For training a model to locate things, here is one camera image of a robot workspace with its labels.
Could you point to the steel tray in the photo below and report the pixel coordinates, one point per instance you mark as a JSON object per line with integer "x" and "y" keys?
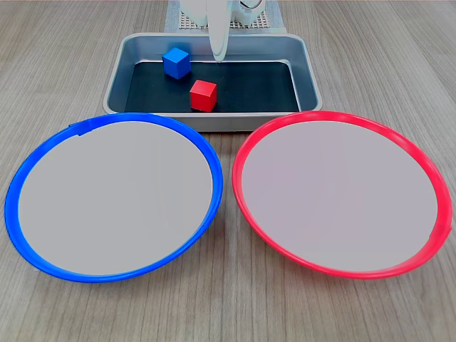
{"x": 310, "y": 85}

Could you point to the blue cube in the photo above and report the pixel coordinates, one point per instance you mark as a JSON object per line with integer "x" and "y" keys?
{"x": 176, "y": 63}

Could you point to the red cube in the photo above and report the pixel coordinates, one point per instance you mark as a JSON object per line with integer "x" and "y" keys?
{"x": 203, "y": 95}

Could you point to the blue-rimmed white plate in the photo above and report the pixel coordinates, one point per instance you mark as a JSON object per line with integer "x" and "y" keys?
{"x": 114, "y": 197}

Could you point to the red-rimmed white plate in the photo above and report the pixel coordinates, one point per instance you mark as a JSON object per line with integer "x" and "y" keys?
{"x": 338, "y": 196}

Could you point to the pale perforated base plate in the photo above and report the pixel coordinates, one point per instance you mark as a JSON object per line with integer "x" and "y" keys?
{"x": 263, "y": 21}

